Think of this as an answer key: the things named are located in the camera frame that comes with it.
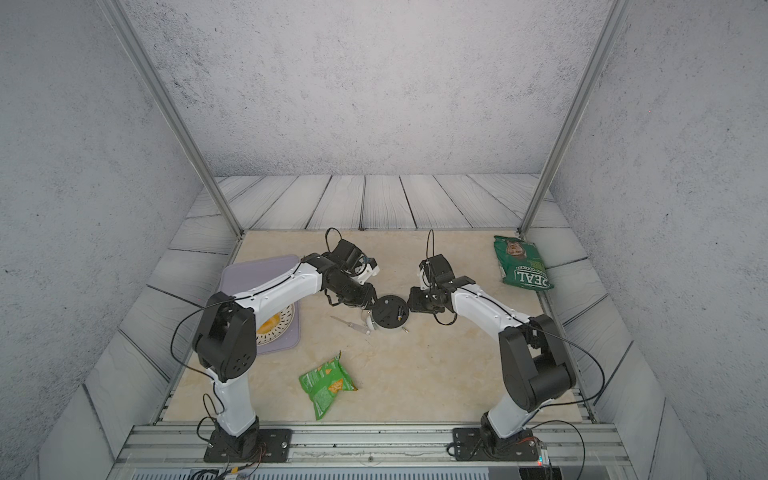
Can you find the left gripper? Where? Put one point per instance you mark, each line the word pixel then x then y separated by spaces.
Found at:
pixel 366 297

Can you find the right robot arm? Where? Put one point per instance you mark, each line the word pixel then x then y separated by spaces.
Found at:
pixel 535 364

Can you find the aluminium corner post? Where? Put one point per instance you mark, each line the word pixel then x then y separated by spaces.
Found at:
pixel 131 43
pixel 610 31

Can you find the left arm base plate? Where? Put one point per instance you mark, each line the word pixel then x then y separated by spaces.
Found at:
pixel 255 445

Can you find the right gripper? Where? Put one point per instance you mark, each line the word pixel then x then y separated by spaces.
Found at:
pixel 414 304

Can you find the white twin-bell alarm clock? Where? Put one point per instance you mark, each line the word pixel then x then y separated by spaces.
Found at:
pixel 389 313

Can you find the right aluminium corner post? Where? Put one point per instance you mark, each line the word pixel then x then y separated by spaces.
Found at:
pixel 610 31

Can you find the patterned plate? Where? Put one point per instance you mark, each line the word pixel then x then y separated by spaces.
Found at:
pixel 287 318

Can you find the light green snack bag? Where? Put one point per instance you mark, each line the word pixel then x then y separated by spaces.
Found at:
pixel 323 383

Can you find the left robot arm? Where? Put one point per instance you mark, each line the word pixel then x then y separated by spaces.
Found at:
pixel 226 338

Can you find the dark green food bag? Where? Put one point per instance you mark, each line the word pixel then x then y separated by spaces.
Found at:
pixel 521 264

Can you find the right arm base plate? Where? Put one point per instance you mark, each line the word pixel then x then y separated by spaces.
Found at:
pixel 481 444

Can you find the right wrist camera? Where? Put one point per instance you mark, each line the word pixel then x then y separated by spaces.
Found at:
pixel 435 271

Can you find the purple tray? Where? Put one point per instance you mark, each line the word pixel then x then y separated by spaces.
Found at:
pixel 245 276

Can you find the aluminium front rail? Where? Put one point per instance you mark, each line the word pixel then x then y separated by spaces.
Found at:
pixel 576 450

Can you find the yellow pastry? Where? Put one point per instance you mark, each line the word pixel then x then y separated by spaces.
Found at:
pixel 269 325

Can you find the clear handle screwdriver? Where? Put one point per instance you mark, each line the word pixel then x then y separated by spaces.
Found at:
pixel 357 327

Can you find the left aluminium corner post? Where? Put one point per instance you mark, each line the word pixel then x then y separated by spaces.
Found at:
pixel 131 43

